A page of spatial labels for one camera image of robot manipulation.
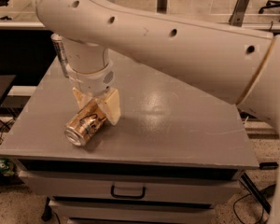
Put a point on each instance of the black tripod leg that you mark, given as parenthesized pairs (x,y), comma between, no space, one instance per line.
(256,193)

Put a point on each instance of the green snack bag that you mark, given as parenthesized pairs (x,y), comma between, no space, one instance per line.
(7,167)

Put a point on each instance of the grey drawer cabinet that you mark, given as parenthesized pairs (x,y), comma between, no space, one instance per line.
(187,148)

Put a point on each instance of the right metal railing bracket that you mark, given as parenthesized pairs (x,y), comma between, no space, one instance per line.
(238,14)

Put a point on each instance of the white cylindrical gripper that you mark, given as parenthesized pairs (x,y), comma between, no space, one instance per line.
(92,83)

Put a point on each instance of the silver blue energy drink can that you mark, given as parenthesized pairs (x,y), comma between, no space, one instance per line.
(60,51)

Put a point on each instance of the black drawer handle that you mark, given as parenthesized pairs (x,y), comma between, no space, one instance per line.
(128,193)

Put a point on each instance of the orange gold soda can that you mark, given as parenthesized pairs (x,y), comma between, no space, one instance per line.
(85,124)

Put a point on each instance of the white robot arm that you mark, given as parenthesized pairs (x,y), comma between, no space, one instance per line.
(238,66)

